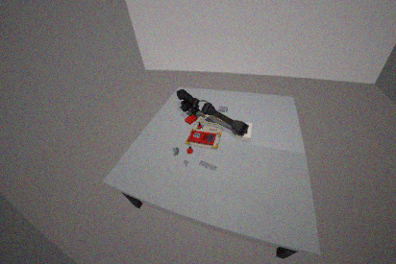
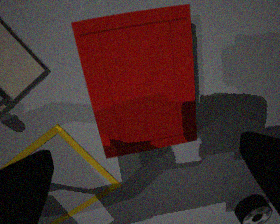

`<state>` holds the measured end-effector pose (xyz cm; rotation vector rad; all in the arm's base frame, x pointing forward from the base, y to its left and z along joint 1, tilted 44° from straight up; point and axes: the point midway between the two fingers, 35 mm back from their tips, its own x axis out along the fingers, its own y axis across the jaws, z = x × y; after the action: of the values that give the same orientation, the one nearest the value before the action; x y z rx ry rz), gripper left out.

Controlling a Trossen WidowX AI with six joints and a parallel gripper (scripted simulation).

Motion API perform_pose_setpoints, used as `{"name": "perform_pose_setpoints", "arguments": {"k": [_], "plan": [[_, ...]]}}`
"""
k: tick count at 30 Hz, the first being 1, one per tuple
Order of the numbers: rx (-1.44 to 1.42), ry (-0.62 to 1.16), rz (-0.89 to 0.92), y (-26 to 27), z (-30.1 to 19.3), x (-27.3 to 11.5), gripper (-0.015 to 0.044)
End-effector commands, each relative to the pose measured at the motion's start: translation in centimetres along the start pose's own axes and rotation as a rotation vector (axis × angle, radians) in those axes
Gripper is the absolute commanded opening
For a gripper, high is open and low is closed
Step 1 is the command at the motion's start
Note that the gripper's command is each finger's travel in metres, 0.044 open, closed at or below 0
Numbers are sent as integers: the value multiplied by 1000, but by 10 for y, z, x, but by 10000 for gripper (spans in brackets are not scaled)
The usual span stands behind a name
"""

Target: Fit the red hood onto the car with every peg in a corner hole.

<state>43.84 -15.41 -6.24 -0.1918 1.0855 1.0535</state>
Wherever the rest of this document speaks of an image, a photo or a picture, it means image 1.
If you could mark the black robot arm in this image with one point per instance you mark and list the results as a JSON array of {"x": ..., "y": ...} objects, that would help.
[{"x": 239, "y": 127}]

